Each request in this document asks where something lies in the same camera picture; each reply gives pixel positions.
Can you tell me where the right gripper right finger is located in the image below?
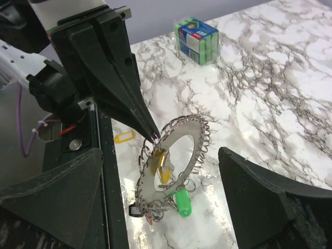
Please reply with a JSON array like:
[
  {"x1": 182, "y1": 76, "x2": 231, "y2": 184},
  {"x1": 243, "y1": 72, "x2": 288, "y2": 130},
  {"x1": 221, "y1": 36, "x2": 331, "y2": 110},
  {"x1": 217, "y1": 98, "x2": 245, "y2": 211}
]
[{"x1": 218, "y1": 147, "x2": 331, "y2": 248}]

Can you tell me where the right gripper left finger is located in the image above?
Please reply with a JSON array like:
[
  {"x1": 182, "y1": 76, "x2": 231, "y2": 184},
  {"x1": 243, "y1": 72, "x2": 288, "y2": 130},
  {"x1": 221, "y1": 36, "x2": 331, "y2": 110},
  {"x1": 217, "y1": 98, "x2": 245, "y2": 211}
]
[{"x1": 1, "y1": 148, "x2": 103, "y2": 248}]

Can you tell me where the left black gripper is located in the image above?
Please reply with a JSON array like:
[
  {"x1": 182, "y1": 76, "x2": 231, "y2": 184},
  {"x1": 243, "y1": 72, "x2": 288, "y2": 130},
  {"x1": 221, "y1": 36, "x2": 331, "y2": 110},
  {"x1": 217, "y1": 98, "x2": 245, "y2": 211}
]
[{"x1": 49, "y1": 5, "x2": 160, "y2": 139}]

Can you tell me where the black key tag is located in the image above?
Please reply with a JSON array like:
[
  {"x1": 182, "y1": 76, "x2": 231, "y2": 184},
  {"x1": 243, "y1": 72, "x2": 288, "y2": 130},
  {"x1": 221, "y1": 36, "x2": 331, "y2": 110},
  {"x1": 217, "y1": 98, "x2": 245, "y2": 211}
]
[{"x1": 129, "y1": 203, "x2": 144, "y2": 218}]

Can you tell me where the yellow key tag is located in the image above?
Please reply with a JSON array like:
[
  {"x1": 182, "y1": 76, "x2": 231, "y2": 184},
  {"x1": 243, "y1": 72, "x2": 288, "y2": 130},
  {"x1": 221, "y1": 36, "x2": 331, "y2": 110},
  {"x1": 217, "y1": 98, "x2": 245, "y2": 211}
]
[{"x1": 114, "y1": 130, "x2": 136, "y2": 144}]

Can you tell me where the green key tag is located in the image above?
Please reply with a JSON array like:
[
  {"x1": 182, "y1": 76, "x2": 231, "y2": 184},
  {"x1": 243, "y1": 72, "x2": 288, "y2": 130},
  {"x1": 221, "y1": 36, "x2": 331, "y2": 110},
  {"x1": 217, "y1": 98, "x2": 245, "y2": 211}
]
[{"x1": 175, "y1": 189, "x2": 192, "y2": 217}]

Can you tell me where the metal keyring holder with rings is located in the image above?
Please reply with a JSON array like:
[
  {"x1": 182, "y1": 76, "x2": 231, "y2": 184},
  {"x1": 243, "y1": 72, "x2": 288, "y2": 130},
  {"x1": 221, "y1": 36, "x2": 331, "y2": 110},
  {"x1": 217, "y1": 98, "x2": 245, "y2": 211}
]
[{"x1": 134, "y1": 114, "x2": 211, "y2": 224}]

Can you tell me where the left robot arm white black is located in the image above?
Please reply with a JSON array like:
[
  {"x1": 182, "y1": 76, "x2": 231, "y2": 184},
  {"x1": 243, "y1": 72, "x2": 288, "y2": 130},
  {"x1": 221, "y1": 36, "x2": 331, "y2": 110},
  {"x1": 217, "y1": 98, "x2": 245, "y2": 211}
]
[{"x1": 1, "y1": 1, "x2": 160, "y2": 141}]

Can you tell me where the green sponge pack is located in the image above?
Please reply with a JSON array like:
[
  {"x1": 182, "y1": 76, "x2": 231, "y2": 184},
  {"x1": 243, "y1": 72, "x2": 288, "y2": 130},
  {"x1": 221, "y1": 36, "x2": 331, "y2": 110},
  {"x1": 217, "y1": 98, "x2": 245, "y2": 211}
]
[{"x1": 173, "y1": 17, "x2": 219, "y2": 65}]

